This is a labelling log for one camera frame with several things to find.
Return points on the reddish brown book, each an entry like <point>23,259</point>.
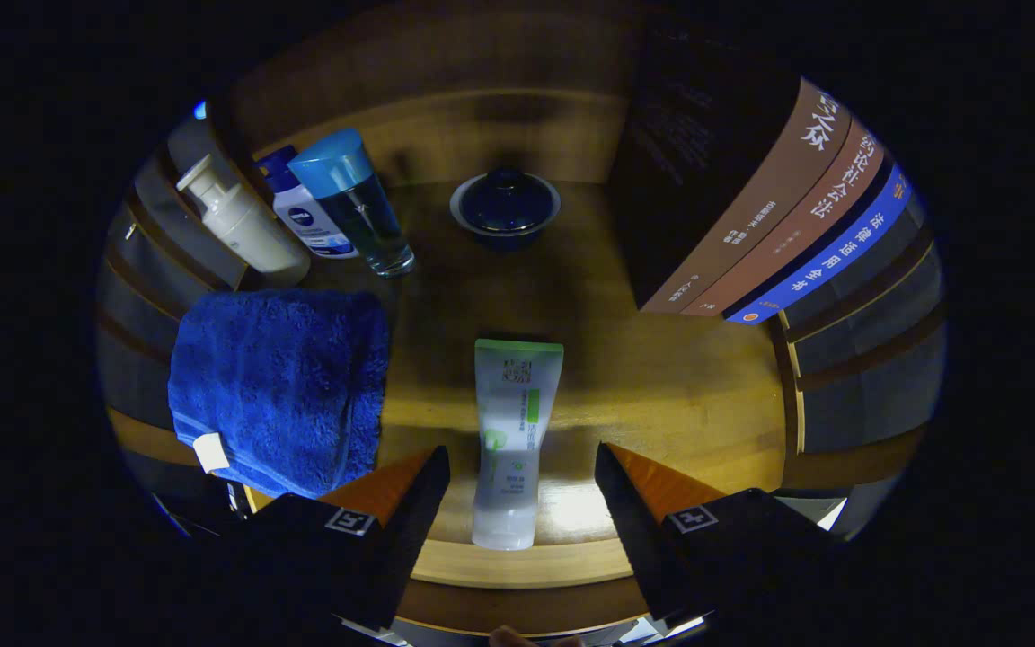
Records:
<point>814,216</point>

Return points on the blue book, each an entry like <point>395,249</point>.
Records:
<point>841,247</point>

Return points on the white pump bottle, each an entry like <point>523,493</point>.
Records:
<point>248,229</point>

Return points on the white lotion bottle blue cap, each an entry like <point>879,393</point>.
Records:
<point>302,220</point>

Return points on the wooden cabinet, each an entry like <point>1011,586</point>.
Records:
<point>482,135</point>

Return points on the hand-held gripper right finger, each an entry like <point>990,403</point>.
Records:
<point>634,539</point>

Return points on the white tube with green label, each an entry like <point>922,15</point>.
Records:
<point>517,431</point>

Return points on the wooden countertop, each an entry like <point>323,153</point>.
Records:
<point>661,386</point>

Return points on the dark blue lidded teacup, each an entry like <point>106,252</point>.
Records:
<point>504,207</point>

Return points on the clear bottle teal cap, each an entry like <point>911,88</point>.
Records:
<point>356,198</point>

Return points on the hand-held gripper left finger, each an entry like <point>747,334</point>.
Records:
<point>410,539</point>

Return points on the blue folded towel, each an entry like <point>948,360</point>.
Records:
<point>284,386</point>

